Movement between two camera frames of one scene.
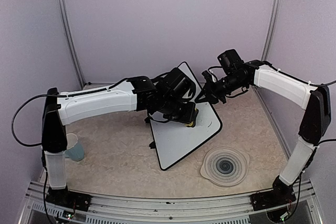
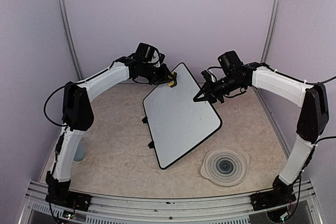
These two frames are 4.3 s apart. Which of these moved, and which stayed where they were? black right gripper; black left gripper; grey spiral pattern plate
Moved: black left gripper
Stayed: grey spiral pattern plate; black right gripper
